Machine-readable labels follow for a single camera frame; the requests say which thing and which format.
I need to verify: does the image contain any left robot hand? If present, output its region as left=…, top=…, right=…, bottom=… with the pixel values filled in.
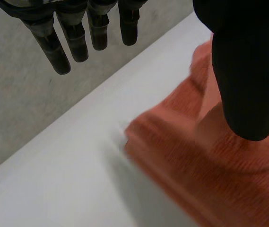
left=0, top=0, right=269, bottom=142

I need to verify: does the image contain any coral towel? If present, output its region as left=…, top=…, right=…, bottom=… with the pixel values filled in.
left=124, top=37, right=269, bottom=227

